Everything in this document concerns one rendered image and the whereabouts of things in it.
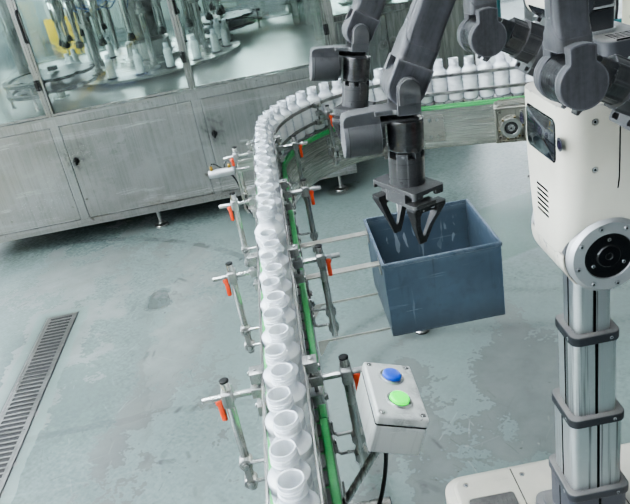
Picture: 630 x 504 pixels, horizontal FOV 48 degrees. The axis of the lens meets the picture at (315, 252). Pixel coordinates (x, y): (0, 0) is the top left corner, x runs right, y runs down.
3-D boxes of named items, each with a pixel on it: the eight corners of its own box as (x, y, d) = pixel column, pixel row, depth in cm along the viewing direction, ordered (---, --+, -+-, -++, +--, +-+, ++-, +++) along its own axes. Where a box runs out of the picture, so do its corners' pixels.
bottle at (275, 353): (302, 411, 125) (284, 334, 118) (317, 429, 120) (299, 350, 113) (271, 425, 123) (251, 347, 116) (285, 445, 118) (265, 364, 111)
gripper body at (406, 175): (414, 206, 108) (412, 160, 105) (372, 189, 116) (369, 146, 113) (444, 194, 111) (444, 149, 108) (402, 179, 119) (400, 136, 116)
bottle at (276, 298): (313, 364, 137) (297, 291, 130) (292, 381, 134) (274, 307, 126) (291, 355, 141) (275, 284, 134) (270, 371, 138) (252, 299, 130)
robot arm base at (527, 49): (534, 77, 149) (560, 21, 145) (500, 64, 148) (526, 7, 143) (519, 69, 157) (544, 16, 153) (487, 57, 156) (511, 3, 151)
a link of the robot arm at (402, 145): (427, 113, 105) (418, 104, 110) (381, 119, 105) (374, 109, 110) (428, 157, 108) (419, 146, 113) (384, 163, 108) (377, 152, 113)
